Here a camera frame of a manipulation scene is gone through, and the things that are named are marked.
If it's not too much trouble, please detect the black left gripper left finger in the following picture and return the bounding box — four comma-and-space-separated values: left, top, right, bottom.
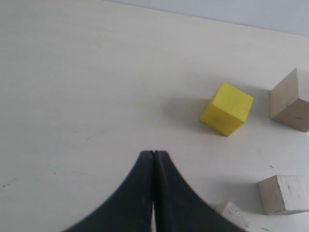
66, 151, 154, 232

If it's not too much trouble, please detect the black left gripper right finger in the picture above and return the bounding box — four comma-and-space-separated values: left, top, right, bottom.
154, 151, 244, 232

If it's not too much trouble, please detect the medium plain wooden cube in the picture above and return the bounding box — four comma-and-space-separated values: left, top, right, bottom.
257, 175, 309, 215

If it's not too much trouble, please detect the yellow painted wooden cube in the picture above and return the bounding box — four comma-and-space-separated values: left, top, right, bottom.
200, 82, 253, 137

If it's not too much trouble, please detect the large plain wooden cube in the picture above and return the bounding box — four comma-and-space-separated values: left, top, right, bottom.
270, 68, 309, 132

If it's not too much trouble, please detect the small plain wooden cube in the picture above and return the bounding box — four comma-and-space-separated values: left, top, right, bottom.
215, 201, 250, 229

